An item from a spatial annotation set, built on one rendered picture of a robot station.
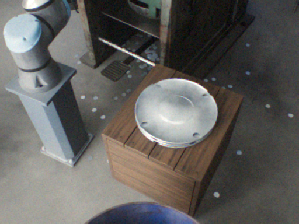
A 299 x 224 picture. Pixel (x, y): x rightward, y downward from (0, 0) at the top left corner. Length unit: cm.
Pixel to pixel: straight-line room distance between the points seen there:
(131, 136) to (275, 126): 80
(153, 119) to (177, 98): 13
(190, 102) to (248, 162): 48
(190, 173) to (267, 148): 61
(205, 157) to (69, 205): 63
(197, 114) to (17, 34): 64
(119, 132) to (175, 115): 20
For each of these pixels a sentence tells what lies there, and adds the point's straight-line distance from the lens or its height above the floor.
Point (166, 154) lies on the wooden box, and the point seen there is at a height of 35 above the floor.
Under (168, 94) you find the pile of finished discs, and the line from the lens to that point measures 120.
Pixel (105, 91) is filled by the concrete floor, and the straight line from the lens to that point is 173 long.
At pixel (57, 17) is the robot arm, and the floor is 64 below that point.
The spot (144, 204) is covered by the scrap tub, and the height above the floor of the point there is 47.
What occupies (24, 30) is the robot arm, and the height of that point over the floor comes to 68.
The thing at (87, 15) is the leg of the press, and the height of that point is 35.
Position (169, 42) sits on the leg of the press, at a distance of 136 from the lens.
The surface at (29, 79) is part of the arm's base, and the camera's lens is 116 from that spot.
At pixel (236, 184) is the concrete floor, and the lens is 146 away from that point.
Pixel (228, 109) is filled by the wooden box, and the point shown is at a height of 35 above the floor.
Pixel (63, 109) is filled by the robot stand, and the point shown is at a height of 33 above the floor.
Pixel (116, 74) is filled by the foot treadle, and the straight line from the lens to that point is 158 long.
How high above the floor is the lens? 129
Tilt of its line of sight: 52 degrees down
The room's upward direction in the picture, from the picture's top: 2 degrees counter-clockwise
